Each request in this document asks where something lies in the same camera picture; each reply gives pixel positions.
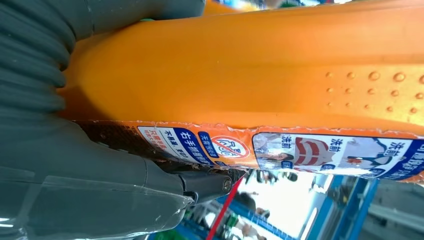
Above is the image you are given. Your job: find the person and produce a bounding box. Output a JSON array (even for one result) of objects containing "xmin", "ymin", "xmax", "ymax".
[{"xmin": 233, "ymin": 191, "xmax": 271, "ymax": 220}]

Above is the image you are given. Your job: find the blue metal shelf frame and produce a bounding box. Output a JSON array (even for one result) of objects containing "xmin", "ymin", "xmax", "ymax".
[{"xmin": 172, "ymin": 175, "xmax": 380, "ymax": 240}]

